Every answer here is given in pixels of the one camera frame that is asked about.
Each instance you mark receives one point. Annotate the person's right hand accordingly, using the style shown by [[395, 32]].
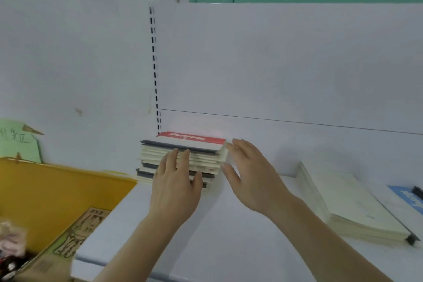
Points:
[[261, 186]]

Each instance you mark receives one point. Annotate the person's left hand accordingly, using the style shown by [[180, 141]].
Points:
[[172, 196]]

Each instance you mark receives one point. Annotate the stack of cream notebooks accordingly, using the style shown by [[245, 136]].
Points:
[[347, 199]]

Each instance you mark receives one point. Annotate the blue-striped white notebook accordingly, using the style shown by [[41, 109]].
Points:
[[406, 196]]

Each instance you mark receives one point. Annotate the person's right forearm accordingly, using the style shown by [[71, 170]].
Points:
[[330, 248]]

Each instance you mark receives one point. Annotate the person's left forearm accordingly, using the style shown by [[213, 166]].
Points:
[[138, 252]]

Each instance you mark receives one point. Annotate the white metal shelf board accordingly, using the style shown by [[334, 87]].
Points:
[[231, 242]]

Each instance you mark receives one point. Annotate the green printed cardboard box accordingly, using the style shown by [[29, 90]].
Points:
[[76, 238]]

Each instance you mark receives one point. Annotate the white shelf back panel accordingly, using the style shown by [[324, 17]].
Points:
[[281, 60]]

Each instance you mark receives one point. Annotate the white slotted shelf upright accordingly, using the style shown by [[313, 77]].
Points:
[[154, 67]]

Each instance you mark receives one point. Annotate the green paper sign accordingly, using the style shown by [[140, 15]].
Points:
[[16, 143]]

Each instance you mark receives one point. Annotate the black basket of items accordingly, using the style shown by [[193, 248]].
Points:
[[11, 238]]

